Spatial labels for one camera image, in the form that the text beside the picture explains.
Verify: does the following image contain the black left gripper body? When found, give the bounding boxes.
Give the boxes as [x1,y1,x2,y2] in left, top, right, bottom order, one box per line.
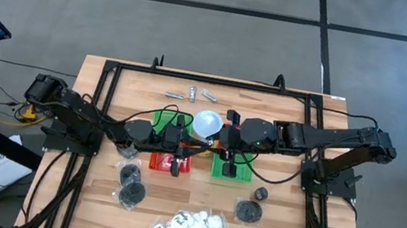
[155,110,192,178]

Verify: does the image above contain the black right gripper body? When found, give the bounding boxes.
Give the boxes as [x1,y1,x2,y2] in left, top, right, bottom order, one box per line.
[212,108,249,180]

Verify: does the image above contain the silver metal nail clipper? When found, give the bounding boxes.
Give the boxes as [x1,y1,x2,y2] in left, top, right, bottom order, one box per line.
[200,89,220,104]
[164,91,186,101]
[187,85,198,103]

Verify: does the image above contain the clear bag of white cotton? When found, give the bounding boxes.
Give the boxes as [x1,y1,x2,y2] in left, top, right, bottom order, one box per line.
[204,209,232,228]
[186,209,212,228]

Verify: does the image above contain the green plastic mesh basket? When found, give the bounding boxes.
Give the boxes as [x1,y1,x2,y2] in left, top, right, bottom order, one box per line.
[209,147,257,185]
[150,109,195,142]

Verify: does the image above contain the red plastic mesh basket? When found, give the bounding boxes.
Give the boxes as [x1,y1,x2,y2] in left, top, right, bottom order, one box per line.
[147,149,194,177]

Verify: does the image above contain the yellow disinfecting wipes canister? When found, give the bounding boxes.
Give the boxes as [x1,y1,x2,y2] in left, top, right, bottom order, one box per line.
[186,107,227,160]

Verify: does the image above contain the black desk crossbar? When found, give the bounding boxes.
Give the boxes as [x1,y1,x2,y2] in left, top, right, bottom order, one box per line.
[0,120,47,172]

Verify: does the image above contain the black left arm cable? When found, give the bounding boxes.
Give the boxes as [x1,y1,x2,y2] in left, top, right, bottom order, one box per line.
[78,88,198,140]

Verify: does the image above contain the black aluminium table frame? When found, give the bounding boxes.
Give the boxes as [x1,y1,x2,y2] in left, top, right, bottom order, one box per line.
[15,35,397,228]

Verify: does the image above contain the yellow floor cable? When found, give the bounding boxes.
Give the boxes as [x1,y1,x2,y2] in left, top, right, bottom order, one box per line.
[0,96,52,132]

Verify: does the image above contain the thin black floor cable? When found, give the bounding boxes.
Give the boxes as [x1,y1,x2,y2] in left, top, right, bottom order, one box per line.
[0,58,79,79]

